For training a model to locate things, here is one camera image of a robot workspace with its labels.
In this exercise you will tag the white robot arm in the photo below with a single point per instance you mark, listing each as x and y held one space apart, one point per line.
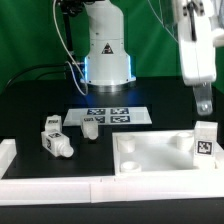
107 65

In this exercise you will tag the white marker tag sheet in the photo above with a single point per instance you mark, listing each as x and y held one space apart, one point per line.
109 116

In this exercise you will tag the white left fence rail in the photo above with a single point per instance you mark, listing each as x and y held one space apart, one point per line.
7 154

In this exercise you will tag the white fence rail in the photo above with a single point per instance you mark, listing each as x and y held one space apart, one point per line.
7 154
197 184

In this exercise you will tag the white front fence rail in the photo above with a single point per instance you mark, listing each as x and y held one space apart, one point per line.
197 184

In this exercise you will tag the white square table top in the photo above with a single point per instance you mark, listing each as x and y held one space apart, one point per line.
158 152

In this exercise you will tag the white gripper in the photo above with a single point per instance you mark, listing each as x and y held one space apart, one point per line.
200 29

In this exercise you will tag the black camera stand pole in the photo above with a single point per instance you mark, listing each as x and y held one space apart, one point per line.
68 33

